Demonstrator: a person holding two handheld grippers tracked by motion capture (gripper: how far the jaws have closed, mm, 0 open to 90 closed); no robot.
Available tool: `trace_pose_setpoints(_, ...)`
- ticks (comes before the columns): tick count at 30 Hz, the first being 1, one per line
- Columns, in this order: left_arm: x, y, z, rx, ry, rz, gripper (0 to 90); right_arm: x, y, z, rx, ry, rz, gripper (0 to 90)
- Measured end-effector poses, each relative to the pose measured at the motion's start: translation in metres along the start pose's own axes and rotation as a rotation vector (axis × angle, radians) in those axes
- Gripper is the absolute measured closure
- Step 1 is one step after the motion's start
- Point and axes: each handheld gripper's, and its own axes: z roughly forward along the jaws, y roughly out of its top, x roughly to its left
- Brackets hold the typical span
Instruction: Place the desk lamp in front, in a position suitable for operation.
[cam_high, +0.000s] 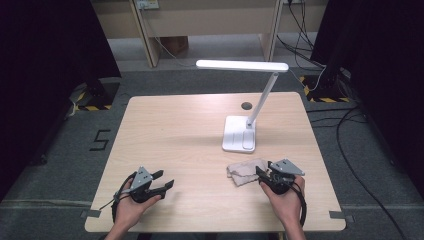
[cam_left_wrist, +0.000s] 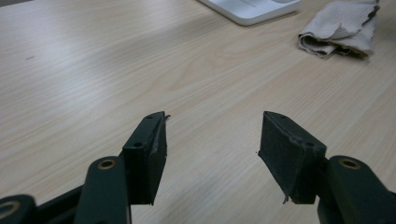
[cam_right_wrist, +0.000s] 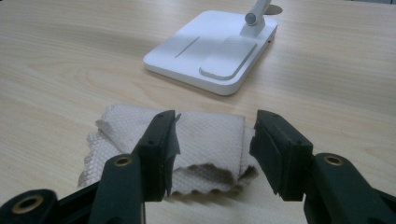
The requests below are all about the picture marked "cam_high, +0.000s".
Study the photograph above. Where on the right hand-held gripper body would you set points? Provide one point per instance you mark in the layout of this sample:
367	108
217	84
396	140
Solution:
285	168

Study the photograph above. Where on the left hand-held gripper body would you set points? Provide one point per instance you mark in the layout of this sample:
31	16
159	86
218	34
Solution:
141	178

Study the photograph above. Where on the beige cloth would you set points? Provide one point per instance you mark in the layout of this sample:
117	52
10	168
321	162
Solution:
243	170

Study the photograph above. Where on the white desk lamp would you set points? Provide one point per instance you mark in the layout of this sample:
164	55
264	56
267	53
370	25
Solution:
236	133

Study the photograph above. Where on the person's right hand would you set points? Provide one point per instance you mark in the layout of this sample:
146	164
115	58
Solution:
288	206

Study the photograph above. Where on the person's left hand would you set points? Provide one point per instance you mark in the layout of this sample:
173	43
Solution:
130	210

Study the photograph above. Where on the grey tape piece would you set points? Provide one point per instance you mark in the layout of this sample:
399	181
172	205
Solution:
340	216
90	213

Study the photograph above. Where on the black stand base striped tape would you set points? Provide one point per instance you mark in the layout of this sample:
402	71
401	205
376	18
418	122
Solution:
325	88
100	93

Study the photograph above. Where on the brown cardboard box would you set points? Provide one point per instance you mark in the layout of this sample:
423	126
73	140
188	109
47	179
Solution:
175	45

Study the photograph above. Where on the black curtain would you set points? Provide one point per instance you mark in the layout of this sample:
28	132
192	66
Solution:
43	66
383	66

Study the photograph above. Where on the white power socket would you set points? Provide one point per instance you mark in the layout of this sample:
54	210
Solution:
147	4

